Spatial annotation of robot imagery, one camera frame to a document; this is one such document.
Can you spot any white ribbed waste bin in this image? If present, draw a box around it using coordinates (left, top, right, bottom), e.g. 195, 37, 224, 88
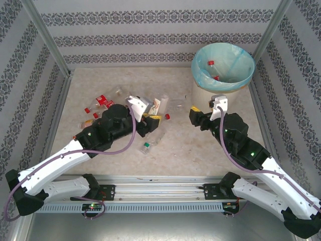
191, 42, 256, 118

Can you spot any white slotted cable duct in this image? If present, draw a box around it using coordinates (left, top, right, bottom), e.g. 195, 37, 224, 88
34, 202, 224, 214

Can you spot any aluminium frame post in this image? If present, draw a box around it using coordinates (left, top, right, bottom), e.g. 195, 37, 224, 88
252, 0, 294, 62
21, 0, 73, 77

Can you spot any aluminium mounting rail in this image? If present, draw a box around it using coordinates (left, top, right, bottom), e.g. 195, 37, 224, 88
57, 174, 266, 203

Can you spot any light blue bin liner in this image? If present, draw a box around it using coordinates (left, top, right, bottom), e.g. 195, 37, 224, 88
191, 42, 256, 91

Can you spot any clear bottle green cap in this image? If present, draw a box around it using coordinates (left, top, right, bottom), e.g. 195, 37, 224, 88
139, 132, 166, 155

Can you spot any pink strawberry drink bottle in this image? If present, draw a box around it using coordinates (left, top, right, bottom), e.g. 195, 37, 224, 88
79, 119, 96, 130

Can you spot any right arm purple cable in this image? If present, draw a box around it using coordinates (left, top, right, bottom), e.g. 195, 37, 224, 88
217, 106, 317, 218

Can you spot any large clear bottle white cap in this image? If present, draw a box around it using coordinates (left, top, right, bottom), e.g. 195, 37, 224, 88
160, 95, 188, 115

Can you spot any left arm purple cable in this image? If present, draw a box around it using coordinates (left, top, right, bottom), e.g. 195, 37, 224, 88
4, 106, 138, 222

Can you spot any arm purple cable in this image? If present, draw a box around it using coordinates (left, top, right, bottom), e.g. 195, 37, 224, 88
4, 106, 138, 222
217, 106, 317, 218

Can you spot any aluminium frame bar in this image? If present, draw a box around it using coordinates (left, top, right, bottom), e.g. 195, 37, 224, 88
41, 71, 75, 164
249, 81, 279, 161

